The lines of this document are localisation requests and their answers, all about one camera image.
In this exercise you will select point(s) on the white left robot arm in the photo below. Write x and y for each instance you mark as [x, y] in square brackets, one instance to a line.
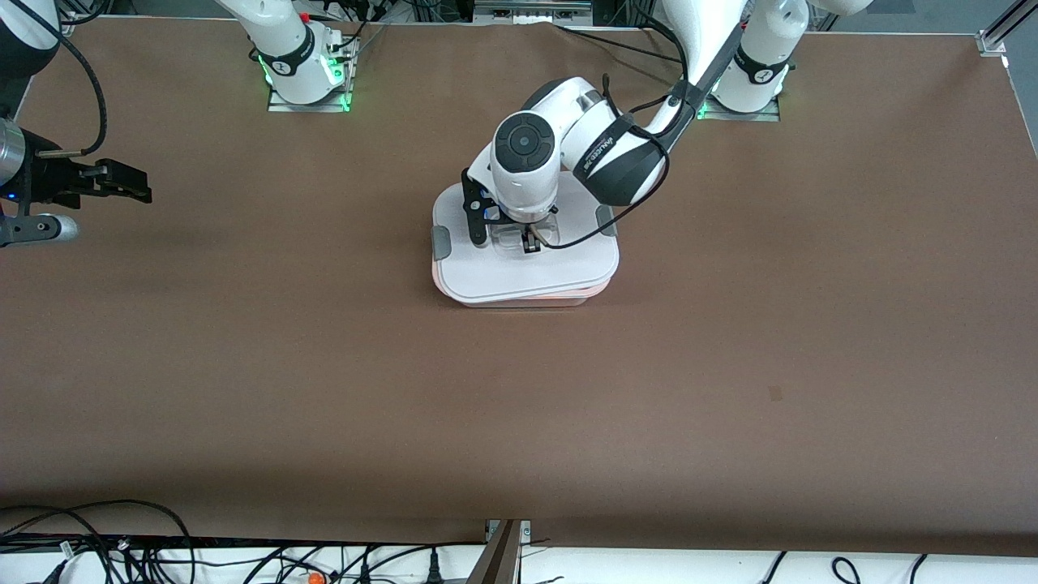
[527, 178]

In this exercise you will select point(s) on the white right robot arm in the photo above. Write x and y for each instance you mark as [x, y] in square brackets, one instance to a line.
[284, 32]

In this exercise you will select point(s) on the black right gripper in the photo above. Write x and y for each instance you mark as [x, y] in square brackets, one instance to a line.
[50, 180]

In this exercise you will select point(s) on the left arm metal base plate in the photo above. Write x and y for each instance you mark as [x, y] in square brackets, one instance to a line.
[734, 116]

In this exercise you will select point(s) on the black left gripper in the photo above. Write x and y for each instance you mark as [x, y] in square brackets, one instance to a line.
[531, 240]

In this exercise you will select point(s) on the grey box lid latch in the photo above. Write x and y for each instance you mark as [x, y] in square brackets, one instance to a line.
[606, 221]
[441, 243]

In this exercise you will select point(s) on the white plastic storage box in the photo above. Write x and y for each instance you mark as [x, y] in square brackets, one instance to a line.
[535, 301]

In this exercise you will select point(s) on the aluminium profile with bracket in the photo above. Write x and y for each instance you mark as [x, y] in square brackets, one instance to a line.
[993, 40]

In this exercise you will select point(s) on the grey metal support post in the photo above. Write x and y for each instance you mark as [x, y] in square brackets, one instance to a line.
[496, 560]

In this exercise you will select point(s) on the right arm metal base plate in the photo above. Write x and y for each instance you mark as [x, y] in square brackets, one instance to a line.
[308, 107]

